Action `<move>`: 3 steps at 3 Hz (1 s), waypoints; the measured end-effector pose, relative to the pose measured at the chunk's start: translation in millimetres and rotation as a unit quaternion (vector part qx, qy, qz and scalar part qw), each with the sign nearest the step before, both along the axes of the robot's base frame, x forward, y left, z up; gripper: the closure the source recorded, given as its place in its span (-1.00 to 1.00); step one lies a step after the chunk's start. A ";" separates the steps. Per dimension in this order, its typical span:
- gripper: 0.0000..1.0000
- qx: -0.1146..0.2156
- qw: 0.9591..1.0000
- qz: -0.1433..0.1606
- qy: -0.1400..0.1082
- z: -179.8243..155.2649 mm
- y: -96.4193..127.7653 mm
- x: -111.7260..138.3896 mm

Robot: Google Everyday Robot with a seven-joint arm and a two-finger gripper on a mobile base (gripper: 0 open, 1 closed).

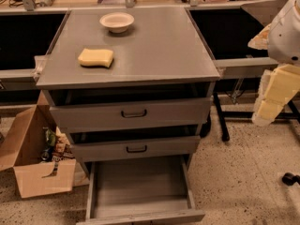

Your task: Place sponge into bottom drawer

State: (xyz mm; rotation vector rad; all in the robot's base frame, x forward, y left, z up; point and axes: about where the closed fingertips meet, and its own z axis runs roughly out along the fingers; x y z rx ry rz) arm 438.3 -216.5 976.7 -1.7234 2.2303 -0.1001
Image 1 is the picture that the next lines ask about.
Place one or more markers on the top drawer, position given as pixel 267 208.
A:
pixel 130 115

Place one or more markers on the white bowl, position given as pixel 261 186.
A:
pixel 117 22

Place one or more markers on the snack packages in box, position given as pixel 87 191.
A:
pixel 57 146

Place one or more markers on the cardboard box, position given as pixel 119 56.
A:
pixel 21 150

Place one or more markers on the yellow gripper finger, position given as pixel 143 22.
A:
pixel 276 89

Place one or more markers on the middle drawer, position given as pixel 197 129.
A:
pixel 99 151

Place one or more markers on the yellow sponge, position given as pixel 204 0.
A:
pixel 96 58

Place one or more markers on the black table stand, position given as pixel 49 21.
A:
pixel 294 114

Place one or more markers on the open bottom drawer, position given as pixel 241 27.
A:
pixel 140 191

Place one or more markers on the black caster wheel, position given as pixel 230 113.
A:
pixel 289 179

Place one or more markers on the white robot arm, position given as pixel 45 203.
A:
pixel 281 38

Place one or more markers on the grey drawer cabinet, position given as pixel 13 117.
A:
pixel 160 57

